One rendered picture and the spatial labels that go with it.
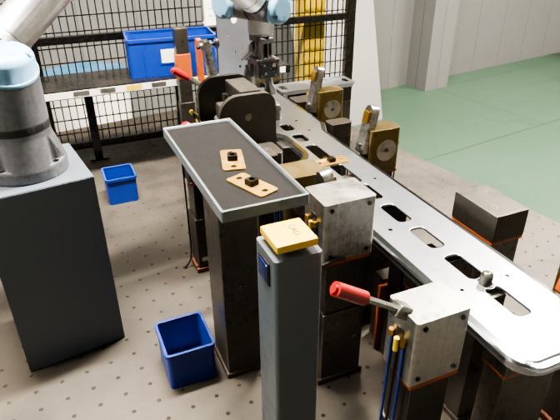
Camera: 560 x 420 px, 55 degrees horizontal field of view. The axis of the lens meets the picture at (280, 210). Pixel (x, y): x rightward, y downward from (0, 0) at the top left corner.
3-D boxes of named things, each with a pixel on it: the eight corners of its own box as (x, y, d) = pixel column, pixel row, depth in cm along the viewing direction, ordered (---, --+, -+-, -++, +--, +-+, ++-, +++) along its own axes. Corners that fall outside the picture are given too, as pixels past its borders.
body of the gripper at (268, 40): (256, 81, 156) (255, 38, 150) (246, 74, 163) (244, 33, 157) (280, 78, 158) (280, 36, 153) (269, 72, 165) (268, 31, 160)
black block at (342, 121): (356, 207, 173) (362, 121, 159) (328, 214, 169) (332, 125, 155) (347, 201, 177) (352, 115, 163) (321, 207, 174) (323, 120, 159)
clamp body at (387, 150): (398, 240, 156) (412, 126, 139) (362, 249, 152) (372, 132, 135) (386, 229, 161) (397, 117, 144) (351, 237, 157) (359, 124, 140)
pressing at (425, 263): (636, 337, 78) (639, 329, 77) (517, 386, 70) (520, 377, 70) (270, 87, 189) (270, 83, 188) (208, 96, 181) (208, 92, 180)
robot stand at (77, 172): (30, 372, 111) (-24, 203, 92) (15, 318, 126) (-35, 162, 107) (125, 337, 121) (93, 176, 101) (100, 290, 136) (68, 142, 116)
